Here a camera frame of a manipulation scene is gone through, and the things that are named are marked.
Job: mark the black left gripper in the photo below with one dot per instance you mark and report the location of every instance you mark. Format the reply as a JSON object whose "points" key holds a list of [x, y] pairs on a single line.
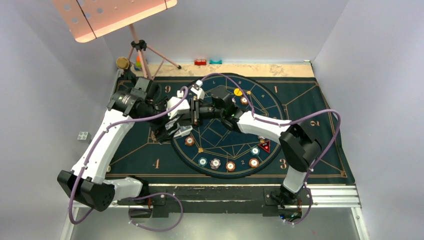
{"points": [[161, 134]]}

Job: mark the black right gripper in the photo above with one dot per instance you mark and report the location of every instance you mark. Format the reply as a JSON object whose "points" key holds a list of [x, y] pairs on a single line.
{"points": [[195, 112]]}

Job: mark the orange poker chip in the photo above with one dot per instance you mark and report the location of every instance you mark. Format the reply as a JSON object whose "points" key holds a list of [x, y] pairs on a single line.
{"points": [[244, 100], [254, 162], [189, 141]]}

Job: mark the green blue chip stack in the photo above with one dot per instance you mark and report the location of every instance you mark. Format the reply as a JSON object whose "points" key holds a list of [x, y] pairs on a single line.
{"points": [[202, 162]]}

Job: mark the green blue poker chip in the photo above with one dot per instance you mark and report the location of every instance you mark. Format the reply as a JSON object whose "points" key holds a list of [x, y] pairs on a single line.
{"points": [[255, 151]]}

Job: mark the red triangular dealer button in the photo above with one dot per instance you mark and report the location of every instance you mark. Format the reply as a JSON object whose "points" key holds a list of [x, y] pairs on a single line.
{"points": [[265, 145]]}

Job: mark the orange chip stack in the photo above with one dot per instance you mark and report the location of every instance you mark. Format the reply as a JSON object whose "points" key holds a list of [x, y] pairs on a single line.
{"points": [[230, 166]]}

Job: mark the blue playing card deck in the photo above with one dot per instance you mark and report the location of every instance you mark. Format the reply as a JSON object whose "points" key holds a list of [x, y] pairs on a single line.
{"points": [[180, 130]]}

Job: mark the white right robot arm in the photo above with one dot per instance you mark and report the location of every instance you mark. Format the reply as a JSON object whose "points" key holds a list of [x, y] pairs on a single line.
{"points": [[299, 143]]}

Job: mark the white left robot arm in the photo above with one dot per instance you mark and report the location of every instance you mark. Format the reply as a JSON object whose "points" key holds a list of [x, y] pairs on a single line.
{"points": [[86, 182]]}

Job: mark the yellow big blind button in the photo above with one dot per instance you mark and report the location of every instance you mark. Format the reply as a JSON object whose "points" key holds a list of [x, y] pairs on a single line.
{"points": [[238, 92]]}

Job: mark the dark green rectangular poker mat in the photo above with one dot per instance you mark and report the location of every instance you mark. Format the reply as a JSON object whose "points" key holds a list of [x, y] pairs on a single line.
{"points": [[140, 155]]}

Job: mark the round blue poker mat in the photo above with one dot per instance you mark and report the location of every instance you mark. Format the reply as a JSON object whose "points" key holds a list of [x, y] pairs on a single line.
{"points": [[214, 141]]}

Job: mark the teal toy block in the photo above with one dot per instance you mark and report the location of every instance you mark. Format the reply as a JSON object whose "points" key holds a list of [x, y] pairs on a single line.
{"points": [[215, 62]]}

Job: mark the red toy block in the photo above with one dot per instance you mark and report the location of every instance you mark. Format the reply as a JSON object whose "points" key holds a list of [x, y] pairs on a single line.
{"points": [[200, 62]]}

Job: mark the colourful stacking toy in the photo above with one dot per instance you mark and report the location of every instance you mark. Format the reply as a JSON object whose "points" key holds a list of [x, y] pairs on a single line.
{"points": [[138, 64]]}

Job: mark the grey lego block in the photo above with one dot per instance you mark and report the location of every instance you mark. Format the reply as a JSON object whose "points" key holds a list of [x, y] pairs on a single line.
{"points": [[83, 136]]}

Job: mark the brass round knob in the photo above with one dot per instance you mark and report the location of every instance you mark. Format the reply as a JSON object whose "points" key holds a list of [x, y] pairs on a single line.
{"points": [[123, 63]]}

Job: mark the pink music stand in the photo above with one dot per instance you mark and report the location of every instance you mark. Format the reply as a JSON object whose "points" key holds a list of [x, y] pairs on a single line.
{"points": [[91, 19]]}

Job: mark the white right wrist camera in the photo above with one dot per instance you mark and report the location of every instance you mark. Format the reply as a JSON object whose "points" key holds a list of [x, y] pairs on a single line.
{"points": [[197, 89]]}

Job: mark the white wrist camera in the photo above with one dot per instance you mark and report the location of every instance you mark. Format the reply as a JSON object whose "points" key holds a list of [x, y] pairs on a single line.
{"points": [[179, 104], [197, 89]]}

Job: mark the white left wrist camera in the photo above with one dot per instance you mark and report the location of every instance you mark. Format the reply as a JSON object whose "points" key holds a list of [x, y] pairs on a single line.
{"points": [[179, 104]]}

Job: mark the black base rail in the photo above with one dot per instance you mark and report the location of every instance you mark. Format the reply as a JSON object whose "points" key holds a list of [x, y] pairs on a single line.
{"points": [[263, 199]]}

